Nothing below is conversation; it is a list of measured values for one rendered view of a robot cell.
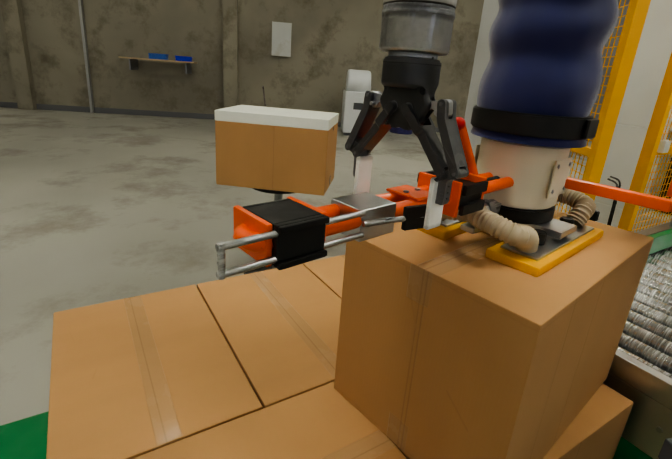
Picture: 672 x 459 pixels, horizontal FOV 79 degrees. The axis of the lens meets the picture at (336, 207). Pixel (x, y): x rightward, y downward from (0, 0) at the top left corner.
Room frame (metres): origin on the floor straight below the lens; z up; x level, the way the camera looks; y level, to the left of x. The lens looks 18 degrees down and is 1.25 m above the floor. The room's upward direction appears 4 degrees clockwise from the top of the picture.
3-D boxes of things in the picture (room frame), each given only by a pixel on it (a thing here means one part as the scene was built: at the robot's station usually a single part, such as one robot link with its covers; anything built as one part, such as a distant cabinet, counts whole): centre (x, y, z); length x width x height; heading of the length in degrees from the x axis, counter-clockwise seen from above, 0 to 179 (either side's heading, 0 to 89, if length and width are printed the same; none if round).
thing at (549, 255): (0.79, -0.44, 0.97); 0.34 x 0.10 x 0.05; 133
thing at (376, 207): (0.54, -0.04, 1.07); 0.07 x 0.07 x 0.04; 43
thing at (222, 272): (0.45, -0.01, 1.07); 0.31 x 0.03 x 0.05; 133
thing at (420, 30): (0.57, -0.08, 1.31); 0.09 x 0.09 x 0.06
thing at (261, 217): (0.46, 0.07, 1.07); 0.08 x 0.07 x 0.05; 133
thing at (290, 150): (2.33, 0.35, 0.82); 0.60 x 0.40 x 0.40; 84
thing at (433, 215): (0.52, -0.13, 1.10); 0.03 x 0.01 x 0.07; 133
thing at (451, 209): (0.69, -0.20, 1.07); 0.10 x 0.08 x 0.06; 43
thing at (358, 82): (8.93, -0.27, 0.66); 0.74 x 0.60 x 1.32; 8
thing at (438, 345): (0.84, -0.38, 0.74); 0.60 x 0.40 x 0.40; 132
